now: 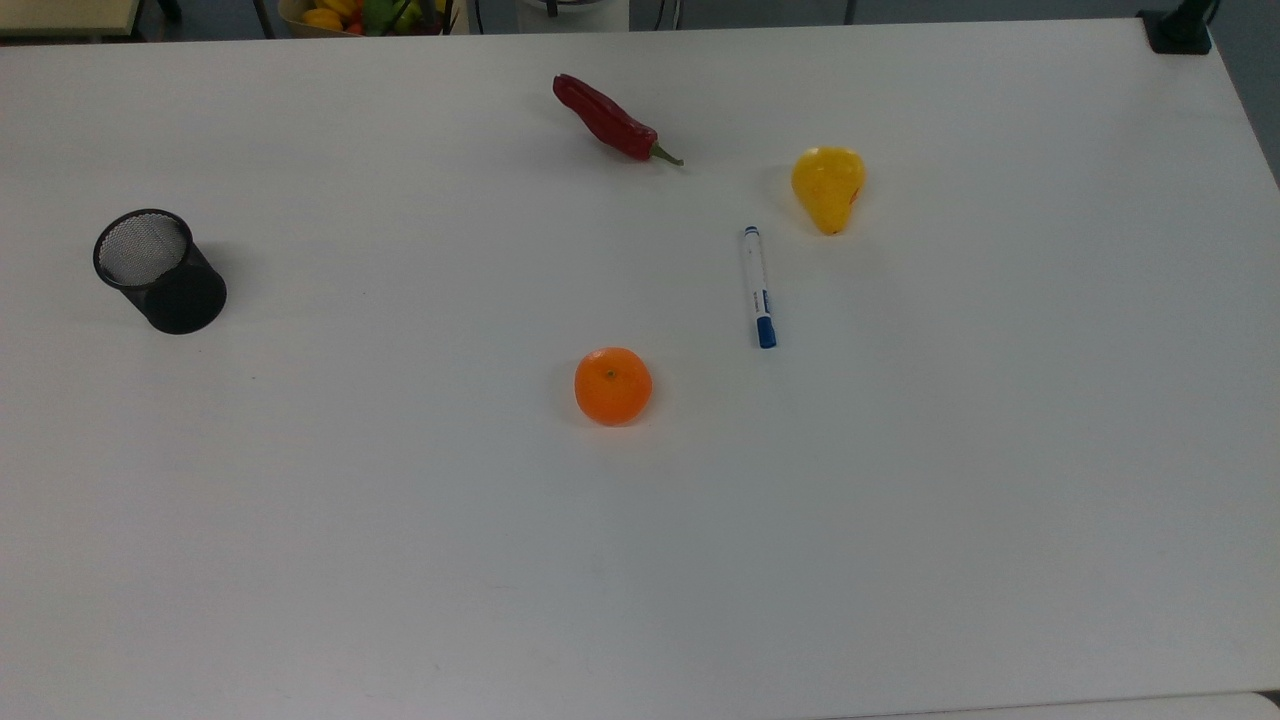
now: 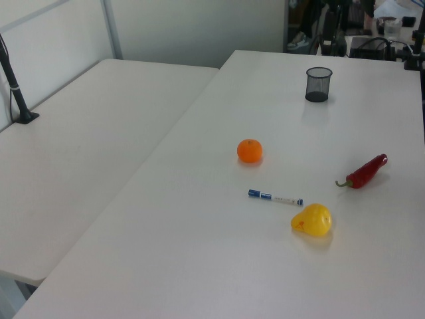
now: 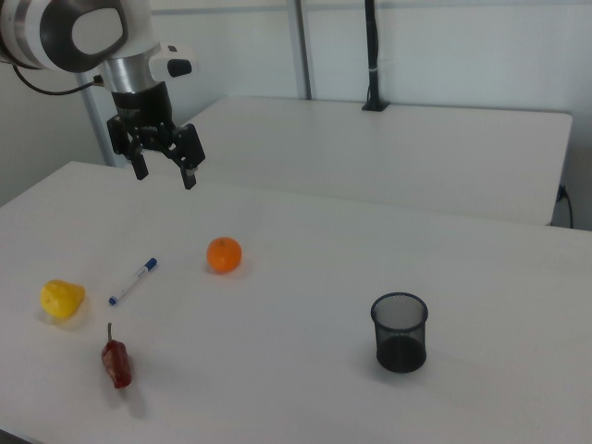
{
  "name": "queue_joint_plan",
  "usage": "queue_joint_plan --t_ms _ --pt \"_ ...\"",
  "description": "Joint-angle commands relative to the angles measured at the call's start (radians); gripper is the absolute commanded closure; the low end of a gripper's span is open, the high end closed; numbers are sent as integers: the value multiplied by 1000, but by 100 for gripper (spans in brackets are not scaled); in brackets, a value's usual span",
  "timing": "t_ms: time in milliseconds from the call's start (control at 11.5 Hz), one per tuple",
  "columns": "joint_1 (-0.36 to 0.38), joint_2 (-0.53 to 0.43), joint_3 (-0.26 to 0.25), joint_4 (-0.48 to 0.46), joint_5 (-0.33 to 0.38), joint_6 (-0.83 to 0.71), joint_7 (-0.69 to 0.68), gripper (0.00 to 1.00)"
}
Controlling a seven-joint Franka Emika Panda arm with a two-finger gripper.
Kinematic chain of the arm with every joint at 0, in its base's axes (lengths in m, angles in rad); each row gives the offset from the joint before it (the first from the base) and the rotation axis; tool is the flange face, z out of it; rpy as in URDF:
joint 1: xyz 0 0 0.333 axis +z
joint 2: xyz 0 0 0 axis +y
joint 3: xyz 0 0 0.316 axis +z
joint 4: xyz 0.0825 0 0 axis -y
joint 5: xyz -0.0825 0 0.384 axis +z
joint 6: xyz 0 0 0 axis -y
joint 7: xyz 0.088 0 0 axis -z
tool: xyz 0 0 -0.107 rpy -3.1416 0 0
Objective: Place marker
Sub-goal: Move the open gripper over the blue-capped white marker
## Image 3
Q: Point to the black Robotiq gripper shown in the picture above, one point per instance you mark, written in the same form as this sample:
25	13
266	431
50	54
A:
143	108

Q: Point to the white marker with blue cap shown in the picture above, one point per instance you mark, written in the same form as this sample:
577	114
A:
133	281

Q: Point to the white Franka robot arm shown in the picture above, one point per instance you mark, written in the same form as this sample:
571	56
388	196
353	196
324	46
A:
55	32

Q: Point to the orange tangerine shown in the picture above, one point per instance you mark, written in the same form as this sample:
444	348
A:
224	255

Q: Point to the yellow pear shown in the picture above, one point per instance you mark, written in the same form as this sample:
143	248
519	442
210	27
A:
61	298

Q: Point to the red chili pepper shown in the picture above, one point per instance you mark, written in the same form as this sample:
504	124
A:
118	363

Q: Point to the black pole with base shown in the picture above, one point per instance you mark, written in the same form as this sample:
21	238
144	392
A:
373	55

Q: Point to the black mesh pen cup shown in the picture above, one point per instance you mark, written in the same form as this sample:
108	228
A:
400	337

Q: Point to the grey metal frame post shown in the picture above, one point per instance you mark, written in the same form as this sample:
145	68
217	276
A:
303	46

